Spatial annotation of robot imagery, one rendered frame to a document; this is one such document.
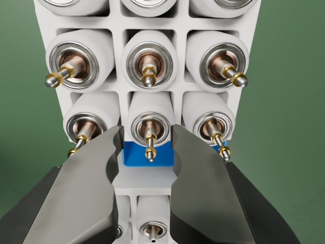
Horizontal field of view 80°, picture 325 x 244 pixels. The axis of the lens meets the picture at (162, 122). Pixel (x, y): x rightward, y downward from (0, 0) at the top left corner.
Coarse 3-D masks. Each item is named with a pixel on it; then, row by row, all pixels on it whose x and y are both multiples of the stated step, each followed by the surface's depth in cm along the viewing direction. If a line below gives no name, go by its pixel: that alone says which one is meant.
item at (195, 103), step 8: (184, 96) 46; (192, 96) 42; (200, 96) 40; (208, 96) 40; (216, 96) 40; (184, 104) 43; (192, 104) 40; (200, 104) 37; (208, 104) 36; (216, 104) 36; (224, 104) 38; (184, 112) 42; (192, 112) 37; (200, 112) 36; (224, 112) 36; (232, 112) 37; (184, 120) 41; (192, 120) 37; (232, 120) 37; (192, 128) 37; (232, 128) 38
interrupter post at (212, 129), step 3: (207, 126) 37; (210, 126) 37; (213, 126) 36; (216, 126) 36; (207, 129) 37; (210, 129) 36; (213, 129) 35; (216, 129) 35; (219, 129) 36; (207, 132) 37; (210, 132) 35; (213, 132) 35; (216, 132) 35; (219, 132) 35; (210, 135) 35; (210, 138) 35
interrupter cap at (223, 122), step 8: (208, 112) 36; (216, 112) 36; (200, 120) 36; (208, 120) 36; (216, 120) 37; (224, 120) 37; (200, 128) 37; (224, 128) 38; (200, 136) 38; (208, 136) 38; (224, 136) 38; (216, 144) 39
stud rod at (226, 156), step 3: (216, 138) 34; (219, 138) 34; (216, 141) 34; (219, 141) 33; (219, 144) 33; (222, 144) 32; (219, 147) 32; (222, 153) 31; (225, 153) 30; (228, 153) 30; (225, 156) 30; (228, 156) 30; (225, 159) 30; (228, 159) 30
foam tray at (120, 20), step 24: (120, 0) 34; (48, 24) 34; (72, 24) 34; (96, 24) 34; (120, 24) 35; (144, 24) 35; (168, 24) 35; (192, 24) 35; (216, 24) 35; (240, 24) 36; (120, 48) 37; (120, 72) 39; (72, 96) 42; (120, 96) 41; (120, 120) 51
